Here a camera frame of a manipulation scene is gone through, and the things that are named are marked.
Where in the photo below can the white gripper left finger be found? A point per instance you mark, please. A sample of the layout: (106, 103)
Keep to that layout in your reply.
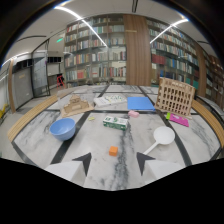
(68, 169)

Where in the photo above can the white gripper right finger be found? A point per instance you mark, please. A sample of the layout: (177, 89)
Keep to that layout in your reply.
(156, 168)

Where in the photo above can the white ladle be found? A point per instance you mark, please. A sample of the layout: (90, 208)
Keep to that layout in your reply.
(162, 136)

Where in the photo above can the blue bowl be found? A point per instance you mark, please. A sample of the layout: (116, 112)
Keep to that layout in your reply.
(63, 128)

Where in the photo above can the orange cube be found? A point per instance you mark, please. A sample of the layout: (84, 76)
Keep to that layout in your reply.
(113, 151)

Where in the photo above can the small yellow green piece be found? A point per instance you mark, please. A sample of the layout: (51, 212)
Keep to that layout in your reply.
(91, 118)

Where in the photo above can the pink small object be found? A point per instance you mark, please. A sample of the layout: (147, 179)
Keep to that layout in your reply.
(133, 113)

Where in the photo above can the green white carton box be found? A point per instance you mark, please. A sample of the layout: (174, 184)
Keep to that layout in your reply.
(115, 122)

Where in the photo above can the wooden bench edge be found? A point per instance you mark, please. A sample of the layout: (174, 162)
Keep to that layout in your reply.
(208, 118)
(30, 116)

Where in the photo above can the wooden castle model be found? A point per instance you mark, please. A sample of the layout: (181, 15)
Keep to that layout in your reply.
(76, 104)

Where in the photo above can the blue folder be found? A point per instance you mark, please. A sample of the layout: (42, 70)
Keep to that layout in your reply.
(140, 103)

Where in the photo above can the wooden lattice building model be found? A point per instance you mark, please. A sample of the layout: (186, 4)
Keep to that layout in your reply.
(175, 97)

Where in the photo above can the red stool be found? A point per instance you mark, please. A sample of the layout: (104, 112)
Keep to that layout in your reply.
(60, 81)

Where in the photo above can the glass door partition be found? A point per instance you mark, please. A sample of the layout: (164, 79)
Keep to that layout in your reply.
(40, 71)

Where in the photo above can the wooden wall column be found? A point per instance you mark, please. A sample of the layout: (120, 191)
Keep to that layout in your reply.
(137, 50)

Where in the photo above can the large bookshelf wall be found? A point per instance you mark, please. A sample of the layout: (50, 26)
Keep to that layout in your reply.
(100, 50)

